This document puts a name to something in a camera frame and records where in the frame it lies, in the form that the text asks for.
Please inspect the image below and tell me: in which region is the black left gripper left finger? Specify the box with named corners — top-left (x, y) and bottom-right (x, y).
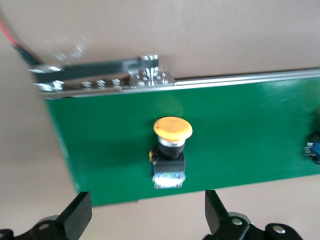
top-left (13, 191), bottom-right (93, 240)

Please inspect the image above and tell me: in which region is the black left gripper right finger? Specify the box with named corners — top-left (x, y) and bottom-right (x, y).
top-left (202, 189), bottom-right (266, 240)

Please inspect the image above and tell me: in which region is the yellow mushroom push button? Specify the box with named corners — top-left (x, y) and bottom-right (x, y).
top-left (303, 107), bottom-right (320, 165)
top-left (148, 116), bottom-right (194, 190)

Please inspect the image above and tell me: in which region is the green conveyor belt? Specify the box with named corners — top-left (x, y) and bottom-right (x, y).
top-left (28, 53), bottom-right (320, 207)

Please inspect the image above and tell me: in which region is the red black motor wire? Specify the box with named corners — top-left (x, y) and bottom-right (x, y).
top-left (0, 9), bottom-right (42, 70)

